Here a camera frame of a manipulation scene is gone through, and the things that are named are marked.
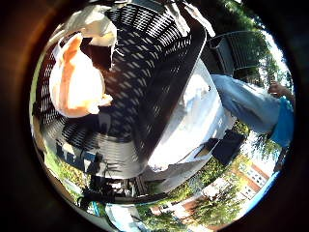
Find black plastic lattice basket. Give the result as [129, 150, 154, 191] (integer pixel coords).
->
[32, 3, 209, 180]

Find orange white plush toy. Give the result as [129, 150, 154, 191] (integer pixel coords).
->
[48, 32, 114, 119]

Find black metal chair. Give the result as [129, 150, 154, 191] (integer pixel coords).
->
[209, 30, 271, 78]

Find black bag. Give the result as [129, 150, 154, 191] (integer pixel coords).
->
[211, 129, 247, 167]

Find person in blue jeans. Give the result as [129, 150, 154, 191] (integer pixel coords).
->
[211, 73, 295, 148]

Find red brick building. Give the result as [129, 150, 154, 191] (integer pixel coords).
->
[151, 160, 271, 226]

